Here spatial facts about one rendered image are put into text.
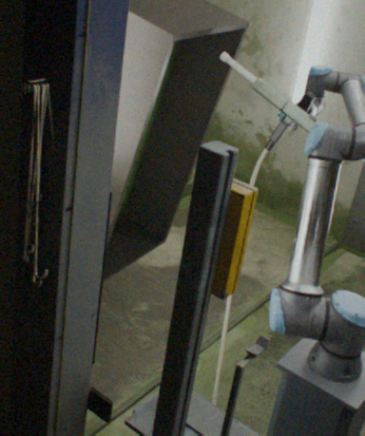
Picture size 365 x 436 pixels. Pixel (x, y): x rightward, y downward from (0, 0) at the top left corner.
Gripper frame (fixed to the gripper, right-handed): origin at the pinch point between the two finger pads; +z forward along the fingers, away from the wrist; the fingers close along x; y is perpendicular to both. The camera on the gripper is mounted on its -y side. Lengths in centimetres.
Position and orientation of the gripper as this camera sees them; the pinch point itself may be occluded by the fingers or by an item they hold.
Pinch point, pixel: (287, 117)
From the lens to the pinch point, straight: 247.8
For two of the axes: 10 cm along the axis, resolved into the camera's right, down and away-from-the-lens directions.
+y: -4.7, 7.0, 5.4
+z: -5.0, 2.9, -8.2
